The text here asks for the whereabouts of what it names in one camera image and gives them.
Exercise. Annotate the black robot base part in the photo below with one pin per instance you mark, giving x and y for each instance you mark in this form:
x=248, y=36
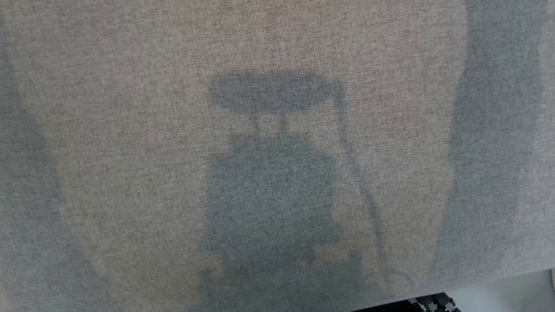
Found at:
x=429, y=303

